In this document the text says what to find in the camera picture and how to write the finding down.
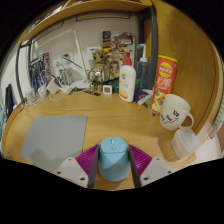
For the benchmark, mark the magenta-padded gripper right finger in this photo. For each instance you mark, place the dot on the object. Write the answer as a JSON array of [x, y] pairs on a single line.
[[155, 168]]

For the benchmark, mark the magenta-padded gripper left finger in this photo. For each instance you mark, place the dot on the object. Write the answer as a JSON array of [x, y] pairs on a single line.
[[71, 170]]

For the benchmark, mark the light blue computer mouse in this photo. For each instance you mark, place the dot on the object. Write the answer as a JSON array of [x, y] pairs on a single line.
[[114, 160]]

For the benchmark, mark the grey mouse pad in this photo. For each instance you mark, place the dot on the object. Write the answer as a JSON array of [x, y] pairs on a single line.
[[53, 140]]

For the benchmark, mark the clear plastic container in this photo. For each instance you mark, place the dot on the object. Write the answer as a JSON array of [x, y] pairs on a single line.
[[185, 143]]

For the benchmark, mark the white printed mug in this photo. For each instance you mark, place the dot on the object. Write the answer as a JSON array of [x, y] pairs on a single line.
[[173, 111]]

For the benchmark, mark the clear glass cup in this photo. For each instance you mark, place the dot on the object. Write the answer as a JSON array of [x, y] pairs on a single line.
[[30, 96]]

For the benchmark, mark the white power adapter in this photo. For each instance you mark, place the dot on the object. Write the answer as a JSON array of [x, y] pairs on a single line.
[[53, 87]]

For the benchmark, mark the red chip can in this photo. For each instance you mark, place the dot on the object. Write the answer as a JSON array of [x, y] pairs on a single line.
[[163, 83]]

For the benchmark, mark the small white desk clock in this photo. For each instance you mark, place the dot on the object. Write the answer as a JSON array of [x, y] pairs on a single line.
[[107, 89]]

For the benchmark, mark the white lotion bottle red pump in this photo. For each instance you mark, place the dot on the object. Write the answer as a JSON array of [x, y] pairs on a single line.
[[127, 83]]

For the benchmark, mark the metal cup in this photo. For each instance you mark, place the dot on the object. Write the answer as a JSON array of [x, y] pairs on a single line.
[[68, 76]]

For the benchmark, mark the black bag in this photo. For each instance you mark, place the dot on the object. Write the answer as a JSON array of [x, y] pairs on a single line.
[[9, 100]]

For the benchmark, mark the brown tree figure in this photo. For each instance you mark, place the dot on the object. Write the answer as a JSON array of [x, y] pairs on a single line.
[[97, 70]]

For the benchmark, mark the blue robot model box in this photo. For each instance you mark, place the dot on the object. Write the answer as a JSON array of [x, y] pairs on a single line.
[[39, 70]]

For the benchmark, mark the white desk lamp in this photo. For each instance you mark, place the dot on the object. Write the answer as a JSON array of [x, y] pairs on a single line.
[[78, 53]]

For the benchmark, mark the colourful picture box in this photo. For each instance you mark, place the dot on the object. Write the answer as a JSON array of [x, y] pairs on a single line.
[[116, 41]]

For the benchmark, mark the dark grey metal frame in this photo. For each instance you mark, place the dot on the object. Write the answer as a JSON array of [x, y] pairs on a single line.
[[153, 50]]

